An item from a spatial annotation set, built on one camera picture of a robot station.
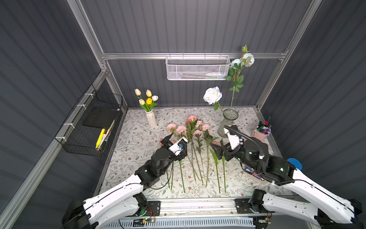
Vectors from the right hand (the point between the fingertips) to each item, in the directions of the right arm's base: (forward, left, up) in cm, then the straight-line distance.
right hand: (220, 139), depth 64 cm
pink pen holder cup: (+19, -31, -24) cm, 44 cm away
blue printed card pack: (-14, -9, 0) cm, 17 cm away
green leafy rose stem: (+24, +13, -27) cm, 38 cm away
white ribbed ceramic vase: (+29, +41, -20) cm, 54 cm away
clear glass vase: (+27, -12, -14) cm, 33 cm away
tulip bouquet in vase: (+27, +38, -3) cm, 47 cm away
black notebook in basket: (+16, +63, -3) cm, 65 cm away
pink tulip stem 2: (-8, +26, -31) cm, 42 cm away
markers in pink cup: (+21, -35, -19) cm, 45 cm away
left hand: (+4, +20, -7) cm, 21 cm away
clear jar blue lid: (-6, -39, -12) cm, 41 cm away
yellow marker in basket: (+3, +59, -5) cm, 59 cm away
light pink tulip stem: (-6, +24, -31) cm, 40 cm away
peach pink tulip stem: (+3, +20, -32) cm, 38 cm away
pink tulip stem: (+5, -8, -32) cm, 33 cm away
